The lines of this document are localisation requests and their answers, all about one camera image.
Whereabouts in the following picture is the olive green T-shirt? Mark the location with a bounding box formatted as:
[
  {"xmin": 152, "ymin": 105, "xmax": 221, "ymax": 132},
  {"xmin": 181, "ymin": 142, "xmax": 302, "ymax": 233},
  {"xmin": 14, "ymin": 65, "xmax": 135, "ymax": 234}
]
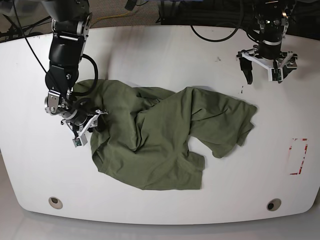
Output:
[{"xmin": 76, "ymin": 79, "xmax": 257, "ymax": 191}]

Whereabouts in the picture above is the right table cable grommet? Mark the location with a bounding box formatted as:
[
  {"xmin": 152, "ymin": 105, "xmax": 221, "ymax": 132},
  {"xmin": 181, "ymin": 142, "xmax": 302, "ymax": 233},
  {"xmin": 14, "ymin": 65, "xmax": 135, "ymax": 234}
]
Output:
[{"xmin": 266, "ymin": 198, "xmax": 282, "ymax": 212}]

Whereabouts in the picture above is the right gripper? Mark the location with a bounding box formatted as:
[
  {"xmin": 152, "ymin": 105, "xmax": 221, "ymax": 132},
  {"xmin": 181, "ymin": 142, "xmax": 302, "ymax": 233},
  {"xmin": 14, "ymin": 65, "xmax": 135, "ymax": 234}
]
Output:
[{"xmin": 59, "ymin": 107, "xmax": 106, "ymax": 132}]

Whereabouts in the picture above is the black cable loop right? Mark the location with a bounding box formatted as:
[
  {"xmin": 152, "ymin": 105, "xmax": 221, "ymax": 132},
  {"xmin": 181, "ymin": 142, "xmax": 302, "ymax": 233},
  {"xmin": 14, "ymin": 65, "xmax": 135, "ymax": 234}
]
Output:
[{"xmin": 189, "ymin": 0, "xmax": 246, "ymax": 43}]

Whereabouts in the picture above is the left table cable grommet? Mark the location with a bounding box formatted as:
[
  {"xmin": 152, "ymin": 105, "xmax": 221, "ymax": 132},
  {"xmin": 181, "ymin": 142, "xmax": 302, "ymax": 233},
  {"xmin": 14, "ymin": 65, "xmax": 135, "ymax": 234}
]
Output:
[{"xmin": 48, "ymin": 197, "xmax": 63, "ymax": 210}]

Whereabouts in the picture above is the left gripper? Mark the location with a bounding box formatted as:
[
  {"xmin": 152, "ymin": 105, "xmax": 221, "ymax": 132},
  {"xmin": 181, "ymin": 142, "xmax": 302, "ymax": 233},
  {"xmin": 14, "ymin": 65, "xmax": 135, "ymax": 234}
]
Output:
[{"xmin": 239, "ymin": 40, "xmax": 295, "ymax": 85}]

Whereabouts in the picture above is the red tape rectangle marking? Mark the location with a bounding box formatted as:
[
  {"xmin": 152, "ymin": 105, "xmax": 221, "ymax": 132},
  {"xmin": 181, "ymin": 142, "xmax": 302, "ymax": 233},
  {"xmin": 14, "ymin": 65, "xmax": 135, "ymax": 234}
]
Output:
[{"xmin": 286, "ymin": 138, "xmax": 308, "ymax": 176}]

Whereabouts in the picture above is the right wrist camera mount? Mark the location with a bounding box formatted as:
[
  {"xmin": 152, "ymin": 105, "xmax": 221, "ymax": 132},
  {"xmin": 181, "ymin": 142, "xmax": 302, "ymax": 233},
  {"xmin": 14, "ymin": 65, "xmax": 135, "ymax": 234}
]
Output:
[{"xmin": 64, "ymin": 109, "xmax": 108, "ymax": 148}]

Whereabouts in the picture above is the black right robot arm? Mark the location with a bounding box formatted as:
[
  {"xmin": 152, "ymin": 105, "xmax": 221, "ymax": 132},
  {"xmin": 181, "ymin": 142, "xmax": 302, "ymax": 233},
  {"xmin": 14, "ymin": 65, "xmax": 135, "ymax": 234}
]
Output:
[{"xmin": 42, "ymin": 0, "xmax": 98, "ymax": 134}]

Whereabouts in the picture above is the black tripod stand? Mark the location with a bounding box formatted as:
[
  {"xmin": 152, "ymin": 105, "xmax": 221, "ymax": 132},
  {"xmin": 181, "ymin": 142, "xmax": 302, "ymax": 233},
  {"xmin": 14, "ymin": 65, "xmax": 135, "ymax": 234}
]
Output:
[{"xmin": 0, "ymin": 14, "xmax": 52, "ymax": 43}]

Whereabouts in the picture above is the yellow cable on floor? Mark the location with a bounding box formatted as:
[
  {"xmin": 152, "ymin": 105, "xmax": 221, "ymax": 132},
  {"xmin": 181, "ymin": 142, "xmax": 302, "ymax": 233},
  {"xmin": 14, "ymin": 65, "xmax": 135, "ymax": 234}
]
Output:
[{"xmin": 92, "ymin": 9, "xmax": 131, "ymax": 28}]

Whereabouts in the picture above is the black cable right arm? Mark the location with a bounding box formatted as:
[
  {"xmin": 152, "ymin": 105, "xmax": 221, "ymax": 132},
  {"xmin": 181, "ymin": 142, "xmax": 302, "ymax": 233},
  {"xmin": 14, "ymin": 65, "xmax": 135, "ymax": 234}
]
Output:
[{"xmin": 12, "ymin": 0, "xmax": 100, "ymax": 97}]

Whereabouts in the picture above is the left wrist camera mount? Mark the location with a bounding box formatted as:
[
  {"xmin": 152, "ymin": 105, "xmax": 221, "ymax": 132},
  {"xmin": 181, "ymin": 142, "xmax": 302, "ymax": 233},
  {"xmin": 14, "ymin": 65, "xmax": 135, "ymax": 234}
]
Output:
[{"xmin": 236, "ymin": 48, "xmax": 298, "ymax": 84}]

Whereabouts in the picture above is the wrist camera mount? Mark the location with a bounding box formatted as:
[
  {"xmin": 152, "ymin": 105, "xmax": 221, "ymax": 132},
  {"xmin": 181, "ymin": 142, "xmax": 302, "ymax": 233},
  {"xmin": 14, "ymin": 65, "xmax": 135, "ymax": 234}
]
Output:
[
  {"xmin": 236, "ymin": 48, "xmax": 298, "ymax": 84},
  {"xmin": 64, "ymin": 109, "xmax": 108, "ymax": 148}
]

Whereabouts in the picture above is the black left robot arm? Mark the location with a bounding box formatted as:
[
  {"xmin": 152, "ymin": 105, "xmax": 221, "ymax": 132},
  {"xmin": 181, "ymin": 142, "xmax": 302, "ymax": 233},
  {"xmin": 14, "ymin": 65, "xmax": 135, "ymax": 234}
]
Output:
[{"xmin": 236, "ymin": 0, "xmax": 298, "ymax": 85}]

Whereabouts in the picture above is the table cable grommet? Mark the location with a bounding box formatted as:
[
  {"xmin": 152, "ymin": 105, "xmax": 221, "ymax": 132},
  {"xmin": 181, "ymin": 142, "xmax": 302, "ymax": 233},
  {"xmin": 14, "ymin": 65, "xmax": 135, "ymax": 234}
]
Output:
[
  {"xmin": 48, "ymin": 197, "xmax": 63, "ymax": 210},
  {"xmin": 266, "ymin": 198, "xmax": 282, "ymax": 212}
]

